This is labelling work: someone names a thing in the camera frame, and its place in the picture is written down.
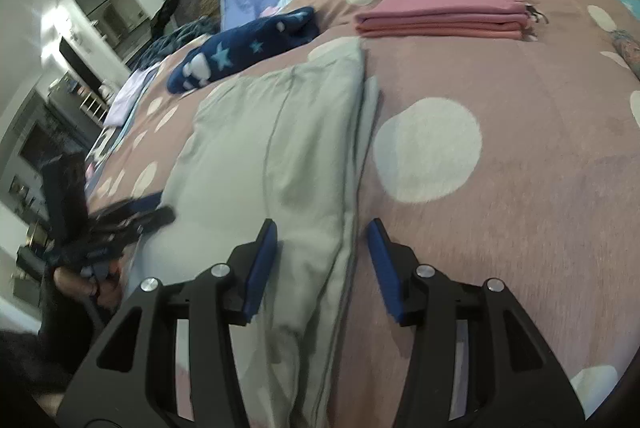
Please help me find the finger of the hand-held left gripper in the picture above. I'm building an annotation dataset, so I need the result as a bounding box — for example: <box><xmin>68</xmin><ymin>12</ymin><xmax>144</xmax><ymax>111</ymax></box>
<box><xmin>115</xmin><ymin>206</ymin><xmax>177</xmax><ymax>235</ymax></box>
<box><xmin>107</xmin><ymin>192</ymin><xmax>166</xmax><ymax>219</ymax></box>

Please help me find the dark cabinet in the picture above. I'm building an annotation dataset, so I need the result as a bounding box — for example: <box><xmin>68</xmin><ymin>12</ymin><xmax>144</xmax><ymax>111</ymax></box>
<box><xmin>0</xmin><ymin>90</ymin><xmax>98</xmax><ymax>213</ymax></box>

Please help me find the dark teal blanket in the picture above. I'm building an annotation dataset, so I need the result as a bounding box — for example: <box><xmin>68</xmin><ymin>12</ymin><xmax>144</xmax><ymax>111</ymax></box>
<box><xmin>131</xmin><ymin>16</ymin><xmax>221</xmax><ymax>71</ymax></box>

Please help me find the light grey garment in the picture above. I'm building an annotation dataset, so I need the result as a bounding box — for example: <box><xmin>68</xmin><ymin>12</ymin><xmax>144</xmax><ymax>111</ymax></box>
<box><xmin>135</xmin><ymin>38</ymin><xmax>382</xmax><ymax>428</ymax></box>

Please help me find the patterned fabric item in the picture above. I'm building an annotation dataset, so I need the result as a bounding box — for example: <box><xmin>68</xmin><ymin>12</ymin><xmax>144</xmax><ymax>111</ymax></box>
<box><xmin>611</xmin><ymin>30</ymin><xmax>640</xmax><ymax>74</ymax></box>

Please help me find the black clothing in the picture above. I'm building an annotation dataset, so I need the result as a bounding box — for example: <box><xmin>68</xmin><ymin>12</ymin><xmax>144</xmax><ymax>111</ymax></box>
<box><xmin>149</xmin><ymin>0</ymin><xmax>193</xmax><ymax>38</ymax></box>

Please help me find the folded pink garment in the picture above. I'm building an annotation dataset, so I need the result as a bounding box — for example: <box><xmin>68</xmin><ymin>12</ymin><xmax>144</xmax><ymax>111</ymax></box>
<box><xmin>354</xmin><ymin>0</ymin><xmax>538</xmax><ymax>42</ymax></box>

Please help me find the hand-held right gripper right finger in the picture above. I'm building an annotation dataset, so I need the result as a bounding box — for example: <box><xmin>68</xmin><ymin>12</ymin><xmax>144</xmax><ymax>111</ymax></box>
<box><xmin>365</xmin><ymin>218</ymin><xmax>586</xmax><ymax>428</ymax></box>

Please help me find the lavender cloth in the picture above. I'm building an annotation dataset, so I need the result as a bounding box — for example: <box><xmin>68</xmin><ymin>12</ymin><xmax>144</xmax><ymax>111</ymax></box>
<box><xmin>102</xmin><ymin>62</ymin><xmax>161</xmax><ymax>129</ymax></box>

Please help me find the person's left forearm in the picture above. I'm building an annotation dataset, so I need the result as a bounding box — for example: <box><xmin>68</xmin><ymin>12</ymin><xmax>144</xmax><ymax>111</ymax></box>
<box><xmin>0</xmin><ymin>278</ymin><xmax>108</xmax><ymax>414</ymax></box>

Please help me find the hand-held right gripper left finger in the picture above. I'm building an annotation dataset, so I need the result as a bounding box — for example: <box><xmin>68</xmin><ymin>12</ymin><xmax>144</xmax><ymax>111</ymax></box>
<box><xmin>56</xmin><ymin>219</ymin><xmax>279</xmax><ymax>428</ymax></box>

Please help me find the navy star-print garment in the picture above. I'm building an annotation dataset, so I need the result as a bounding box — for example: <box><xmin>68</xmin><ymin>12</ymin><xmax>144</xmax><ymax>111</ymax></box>
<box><xmin>166</xmin><ymin>6</ymin><xmax>321</xmax><ymax>97</ymax></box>

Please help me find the person's left hand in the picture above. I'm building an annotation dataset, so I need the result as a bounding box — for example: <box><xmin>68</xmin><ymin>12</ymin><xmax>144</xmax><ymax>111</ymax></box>
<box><xmin>52</xmin><ymin>258</ymin><xmax>123</xmax><ymax>309</ymax></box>

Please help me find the pink polka-dot blanket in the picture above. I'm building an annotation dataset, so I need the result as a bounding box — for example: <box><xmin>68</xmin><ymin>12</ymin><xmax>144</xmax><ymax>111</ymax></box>
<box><xmin>85</xmin><ymin>0</ymin><xmax>640</xmax><ymax>428</ymax></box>

